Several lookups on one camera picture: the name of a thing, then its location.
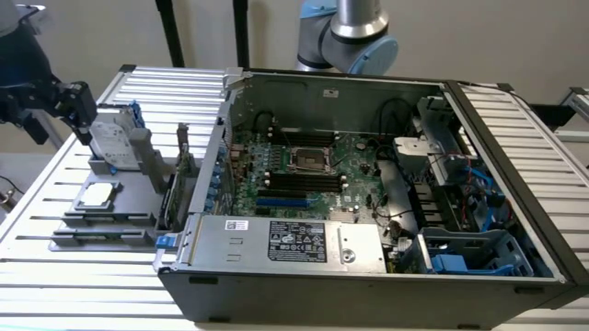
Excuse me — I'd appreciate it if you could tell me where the silver CPU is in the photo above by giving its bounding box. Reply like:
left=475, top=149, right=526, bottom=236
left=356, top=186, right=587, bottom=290
left=76, top=182, right=113, bottom=210

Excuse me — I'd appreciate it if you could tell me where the CPU socket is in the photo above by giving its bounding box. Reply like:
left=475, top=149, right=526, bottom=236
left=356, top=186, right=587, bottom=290
left=285, top=146, right=336, bottom=173

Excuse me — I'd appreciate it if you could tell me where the black fan shroud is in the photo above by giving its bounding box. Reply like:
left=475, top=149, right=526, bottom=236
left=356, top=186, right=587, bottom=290
left=407, top=179, right=468, bottom=232

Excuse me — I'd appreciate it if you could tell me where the green motherboard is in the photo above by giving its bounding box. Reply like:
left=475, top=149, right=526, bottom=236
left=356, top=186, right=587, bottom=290
left=227, top=129, right=392, bottom=230

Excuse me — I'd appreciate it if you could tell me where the black open PC case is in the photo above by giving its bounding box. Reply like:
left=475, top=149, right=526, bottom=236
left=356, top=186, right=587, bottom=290
left=154, top=67, right=589, bottom=324

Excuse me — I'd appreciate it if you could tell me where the dark RAM stick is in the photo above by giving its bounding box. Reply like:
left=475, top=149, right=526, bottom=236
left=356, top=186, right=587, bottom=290
left=52, top=230, right=154, bottom=243

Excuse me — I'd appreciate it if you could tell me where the black bracket plate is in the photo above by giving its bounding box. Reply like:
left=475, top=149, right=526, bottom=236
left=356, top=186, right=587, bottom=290
left=527, top=102, right=576, bottom=126

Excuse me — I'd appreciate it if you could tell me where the black expansion slot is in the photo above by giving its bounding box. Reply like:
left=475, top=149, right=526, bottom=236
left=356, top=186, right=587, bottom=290
left=255, top=188, right=309, bottom=200

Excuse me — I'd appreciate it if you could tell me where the blue case latch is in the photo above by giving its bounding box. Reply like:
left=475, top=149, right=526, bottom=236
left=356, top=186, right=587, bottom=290
left=154, top=233, right=178, bottom=252

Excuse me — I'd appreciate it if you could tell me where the silver hard disk blue caddy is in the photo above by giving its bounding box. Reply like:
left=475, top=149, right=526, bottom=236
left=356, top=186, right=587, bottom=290
left=86, top=99, right=146, bottom=172

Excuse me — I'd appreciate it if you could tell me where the blue plastic drive cage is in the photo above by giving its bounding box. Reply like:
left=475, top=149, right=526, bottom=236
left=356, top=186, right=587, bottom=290
left=415, top=225, right=536, bottom=277

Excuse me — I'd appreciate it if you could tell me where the black cable with connector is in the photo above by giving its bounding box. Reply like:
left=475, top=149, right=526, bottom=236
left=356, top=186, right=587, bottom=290
left=0, top=174, right=26, bottom=210

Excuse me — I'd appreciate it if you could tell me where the black internal wire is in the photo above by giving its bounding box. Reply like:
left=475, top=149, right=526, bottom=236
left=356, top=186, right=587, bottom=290
left=377, top=97, right=412, bottom=139
left=255, top=109, right=277, bottom=134

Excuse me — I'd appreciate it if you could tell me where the silver disk bay cage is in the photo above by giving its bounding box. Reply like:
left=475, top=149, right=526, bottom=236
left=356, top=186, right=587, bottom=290
left=392, top=95, right=482, bottom=189

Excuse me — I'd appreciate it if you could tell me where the grey parts rack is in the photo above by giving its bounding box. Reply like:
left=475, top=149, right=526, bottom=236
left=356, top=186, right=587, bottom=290
left=48, top=128, right=193, bottom=250

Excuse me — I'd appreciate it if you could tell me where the green graphics card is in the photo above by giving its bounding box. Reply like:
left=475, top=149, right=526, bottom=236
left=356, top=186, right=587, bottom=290
left=156, top=122, right=200, bottom=231

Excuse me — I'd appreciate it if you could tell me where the black RAM slot bank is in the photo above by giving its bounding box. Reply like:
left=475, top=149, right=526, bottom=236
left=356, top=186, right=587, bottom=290
left=268, top=170, right=345, bottom=193
left=273, top=130, right=336, bottom=148

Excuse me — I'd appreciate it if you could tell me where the blue expansion slot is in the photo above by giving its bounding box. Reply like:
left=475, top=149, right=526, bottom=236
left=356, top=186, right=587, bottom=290
left=255, top=197, right=309, bottom=210

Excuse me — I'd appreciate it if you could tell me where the silver power supply unit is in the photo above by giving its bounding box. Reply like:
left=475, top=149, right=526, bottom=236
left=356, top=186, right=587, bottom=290
left=172, top=214, right=387, bottom=275

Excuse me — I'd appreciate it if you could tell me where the silver chipset heatsink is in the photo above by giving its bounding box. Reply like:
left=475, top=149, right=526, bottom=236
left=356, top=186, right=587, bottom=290
left=327, top=209, right=359, bottom=224

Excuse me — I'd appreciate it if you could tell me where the black stand pole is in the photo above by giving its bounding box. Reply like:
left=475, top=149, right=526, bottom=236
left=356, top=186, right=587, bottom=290
left=153, top=0, right=185, bottom=68
left=231, top=0, right=252, bottom=69

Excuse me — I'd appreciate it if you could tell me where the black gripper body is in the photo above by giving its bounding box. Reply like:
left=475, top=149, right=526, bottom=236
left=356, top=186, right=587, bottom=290
left=0, top=79, right=69, bottom=124

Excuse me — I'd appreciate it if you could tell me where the aluminium profile frame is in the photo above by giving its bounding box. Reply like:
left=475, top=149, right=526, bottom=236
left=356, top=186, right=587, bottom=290
left=551, top=86, right=589, bottom=143

